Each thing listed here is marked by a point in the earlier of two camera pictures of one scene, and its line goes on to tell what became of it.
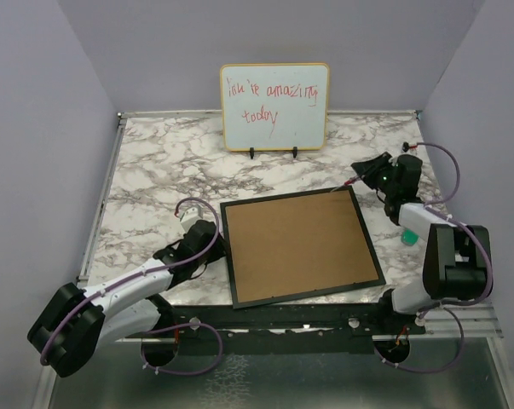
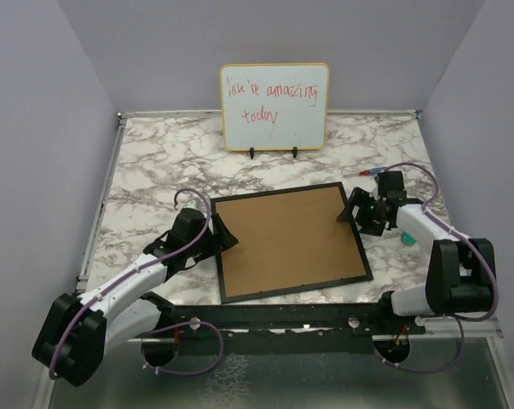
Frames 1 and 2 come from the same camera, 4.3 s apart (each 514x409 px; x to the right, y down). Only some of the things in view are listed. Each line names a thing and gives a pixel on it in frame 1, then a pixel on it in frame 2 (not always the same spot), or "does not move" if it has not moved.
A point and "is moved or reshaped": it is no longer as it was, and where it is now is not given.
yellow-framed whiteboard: (274, 106) does not move
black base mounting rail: (329, 328) does not move
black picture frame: (297, 245) is moved or reshaped
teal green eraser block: (409, 237) does not move
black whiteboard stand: (295, 152) does not move
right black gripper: (368, 169) -> (361, 198)
